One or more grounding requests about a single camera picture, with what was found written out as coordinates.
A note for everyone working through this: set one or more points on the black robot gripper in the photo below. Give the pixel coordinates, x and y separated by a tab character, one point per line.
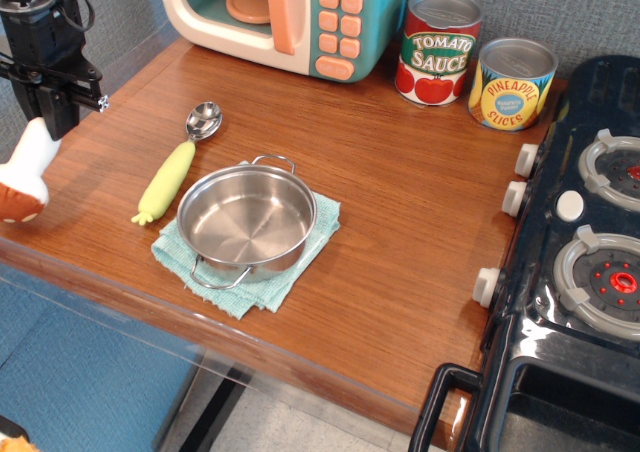
46	40

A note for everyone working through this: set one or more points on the plush brown white mushroom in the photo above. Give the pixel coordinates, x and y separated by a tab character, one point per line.
24	194

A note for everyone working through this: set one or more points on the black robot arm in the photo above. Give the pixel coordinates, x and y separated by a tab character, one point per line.
50	77

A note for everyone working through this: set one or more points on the small stainless steel pot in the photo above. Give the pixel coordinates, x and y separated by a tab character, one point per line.
246	223

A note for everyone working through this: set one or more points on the teal folded dish cloth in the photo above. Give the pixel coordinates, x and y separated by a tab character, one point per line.
172	253

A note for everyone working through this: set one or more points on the teal toy microwave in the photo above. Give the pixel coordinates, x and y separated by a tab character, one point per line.
338	40

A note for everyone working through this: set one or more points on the orange plush object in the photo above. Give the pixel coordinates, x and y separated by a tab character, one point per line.
17	444

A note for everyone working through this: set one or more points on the tomato sauce can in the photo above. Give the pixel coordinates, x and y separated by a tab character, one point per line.
439	39

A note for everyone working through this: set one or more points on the pineapple slices can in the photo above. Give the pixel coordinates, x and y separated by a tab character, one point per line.
512	81

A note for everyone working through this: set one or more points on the black toy stove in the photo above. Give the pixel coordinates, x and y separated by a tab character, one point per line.
560	369

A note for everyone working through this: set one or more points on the yellow handled metal spoon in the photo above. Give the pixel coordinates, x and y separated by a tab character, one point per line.
202	122

